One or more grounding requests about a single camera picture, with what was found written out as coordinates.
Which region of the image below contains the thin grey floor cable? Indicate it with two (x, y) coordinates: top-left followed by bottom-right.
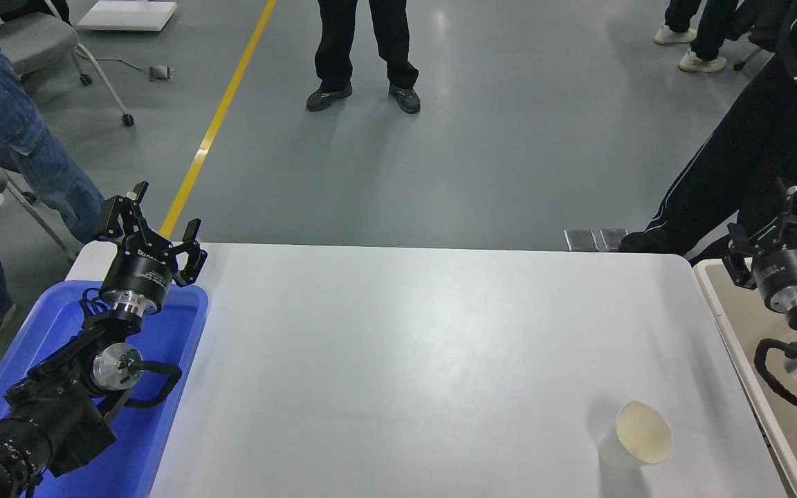
(77, 54), (154, 73)

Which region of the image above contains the grey metal wheeled leg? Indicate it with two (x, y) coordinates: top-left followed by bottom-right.
(4, 173), (80, 265)

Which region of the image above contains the grey wheeled chair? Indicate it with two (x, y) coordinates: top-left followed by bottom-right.
(0, 0), (135, 127)

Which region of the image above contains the large pale plastic bin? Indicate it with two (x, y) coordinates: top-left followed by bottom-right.
(693, 257), (797, 498)

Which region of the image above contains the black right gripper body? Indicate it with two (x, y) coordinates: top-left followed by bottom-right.
(750, 243), (797, 297)

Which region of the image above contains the blue plastic tray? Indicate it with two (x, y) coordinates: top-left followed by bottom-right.
(0, 280), (210, 498)

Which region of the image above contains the white paper cup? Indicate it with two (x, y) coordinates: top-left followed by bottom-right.
(596, 400), (674, 471)

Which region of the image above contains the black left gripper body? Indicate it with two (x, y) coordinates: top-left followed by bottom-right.
(99, 242), (178, 306)

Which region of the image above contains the white flat floor board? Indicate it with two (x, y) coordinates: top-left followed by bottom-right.
(75, 0), (178, 33)

